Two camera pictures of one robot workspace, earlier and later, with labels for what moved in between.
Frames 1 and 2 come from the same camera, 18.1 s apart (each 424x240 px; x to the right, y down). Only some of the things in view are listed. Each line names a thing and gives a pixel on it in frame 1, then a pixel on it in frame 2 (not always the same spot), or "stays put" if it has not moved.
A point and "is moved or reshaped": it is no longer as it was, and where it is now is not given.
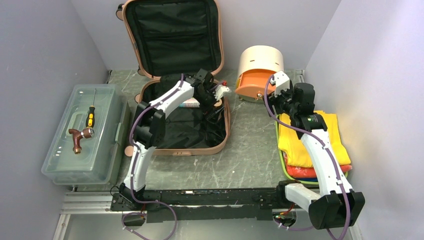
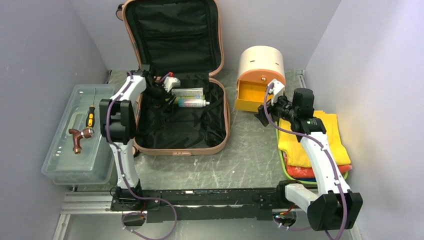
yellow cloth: [290, 143] stays put
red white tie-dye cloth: [307, 172] stays put
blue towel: [308, 179] stays put
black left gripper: [207, 109] to [163, 105]
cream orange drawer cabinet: [257, 64] is moved or reshaped
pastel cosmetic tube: [189, 105] stays put
